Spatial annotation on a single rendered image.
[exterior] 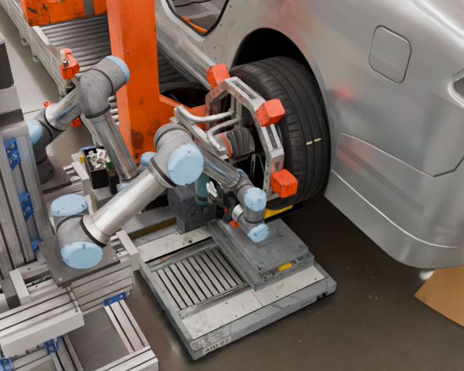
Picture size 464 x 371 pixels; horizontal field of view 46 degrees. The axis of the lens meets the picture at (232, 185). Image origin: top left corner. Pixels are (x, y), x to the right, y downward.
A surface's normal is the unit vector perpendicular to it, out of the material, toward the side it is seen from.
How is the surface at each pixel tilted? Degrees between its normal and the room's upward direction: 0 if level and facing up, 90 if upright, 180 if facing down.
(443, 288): 1
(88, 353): 0
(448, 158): 90
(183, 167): 86
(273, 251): 0
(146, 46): 90
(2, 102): 90
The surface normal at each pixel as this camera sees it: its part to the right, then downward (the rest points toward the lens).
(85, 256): 0.29, 0.67
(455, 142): -0.72, 0.41
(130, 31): 0.51, 0.56
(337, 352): 0.04, -0.77
